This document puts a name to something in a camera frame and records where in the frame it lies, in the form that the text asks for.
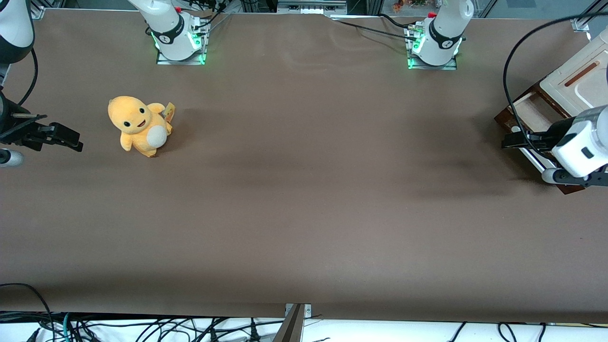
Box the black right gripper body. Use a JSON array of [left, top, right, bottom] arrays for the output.
[[0, 92, 30, 143]]

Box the dark brown wooden base board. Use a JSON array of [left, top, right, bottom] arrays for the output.
[[494, 80, 588, 195]]

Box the orange dinosaur plush toy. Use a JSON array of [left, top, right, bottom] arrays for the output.
[[107, 95, 173, 158]]

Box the brown table cover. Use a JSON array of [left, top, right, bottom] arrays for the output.
[[0, 7, 608, 324]]

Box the grey metal box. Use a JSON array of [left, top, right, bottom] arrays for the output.
[[277, 0, 348, 15]]

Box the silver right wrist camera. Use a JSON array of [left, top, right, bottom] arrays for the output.
[[0, 149, 25, 168]]

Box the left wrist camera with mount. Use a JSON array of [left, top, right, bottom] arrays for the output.
[[541, 165, 608, 189]]

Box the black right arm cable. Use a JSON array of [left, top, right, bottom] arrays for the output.
[[17, 47, 39, 108]]

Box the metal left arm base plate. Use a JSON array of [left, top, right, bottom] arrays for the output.
[[407, 25, 458, 71]]

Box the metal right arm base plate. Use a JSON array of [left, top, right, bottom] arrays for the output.
[[156, 18, 208, 66]]

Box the black looped cable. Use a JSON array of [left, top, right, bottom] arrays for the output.
[[0, 283, 55, 342]]

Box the black base power cable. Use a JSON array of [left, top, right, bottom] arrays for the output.
[[332, 13, 419, 41]]

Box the black base cable bundle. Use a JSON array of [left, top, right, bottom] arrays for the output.
[[183, 0, 234, 35]]

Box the small metal bracket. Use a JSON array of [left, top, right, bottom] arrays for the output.
[[285, 303, 312, 320]]

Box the grey camera pole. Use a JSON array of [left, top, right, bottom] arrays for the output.
[[273, 304, 305, 342]]

